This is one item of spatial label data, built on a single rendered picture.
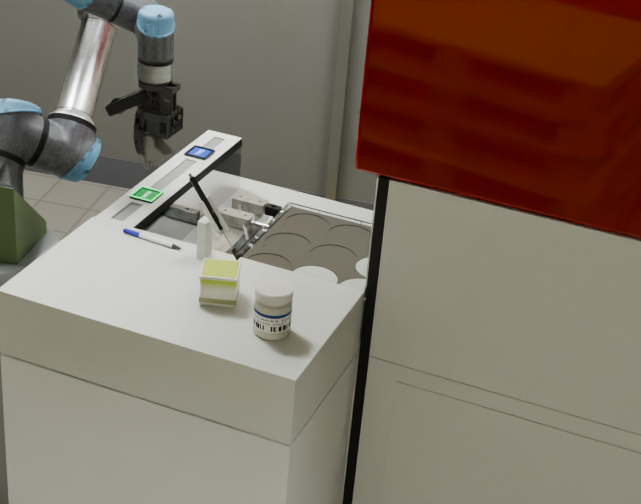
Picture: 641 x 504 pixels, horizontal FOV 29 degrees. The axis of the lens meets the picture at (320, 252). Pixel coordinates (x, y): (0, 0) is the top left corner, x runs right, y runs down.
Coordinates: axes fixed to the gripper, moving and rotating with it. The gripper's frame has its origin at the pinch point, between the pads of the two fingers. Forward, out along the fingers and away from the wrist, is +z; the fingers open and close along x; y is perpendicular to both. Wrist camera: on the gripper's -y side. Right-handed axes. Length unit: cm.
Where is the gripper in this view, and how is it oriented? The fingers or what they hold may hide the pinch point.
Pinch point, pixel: (145, 163)
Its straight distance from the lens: 278.9
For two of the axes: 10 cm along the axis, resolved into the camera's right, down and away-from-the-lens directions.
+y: 9.2, 2.5, -3.0
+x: 3.8, -4.2, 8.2
